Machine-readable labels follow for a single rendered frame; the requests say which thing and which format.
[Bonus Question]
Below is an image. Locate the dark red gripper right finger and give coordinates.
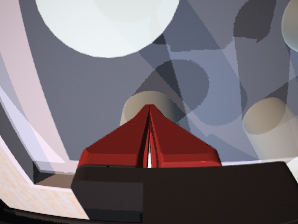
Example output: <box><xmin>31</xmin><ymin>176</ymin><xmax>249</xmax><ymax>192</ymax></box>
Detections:
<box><xmin>150</xmin><ymin>104</ymin><xmax>222</xmax><ymax>168</ymax></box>

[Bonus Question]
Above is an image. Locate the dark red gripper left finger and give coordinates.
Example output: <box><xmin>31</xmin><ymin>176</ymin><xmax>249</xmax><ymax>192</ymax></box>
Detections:
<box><xmin>77</xmin><ymin>104</ymin><xmax>150</xmax><ymax>168</ymax></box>

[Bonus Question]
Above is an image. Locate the white cylinder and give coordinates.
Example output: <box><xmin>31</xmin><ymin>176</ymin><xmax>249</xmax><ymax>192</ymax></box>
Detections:
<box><xmin>120</xmin><ymin>91</ymin><xmax>180</xmax><ymax>126</ymax></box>
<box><xmin>281</xmin><ymin>0</ymin><xmax>298</xmax><ymax>52</ymax></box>
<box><xmin>242</xmin><ymin>97</ymin><xmax>298</xmax><ymax>182</ymax></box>
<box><xmin>35</xmin><ymin>0</ymin><xmax>179</xmax><ymax>58</ymax></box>

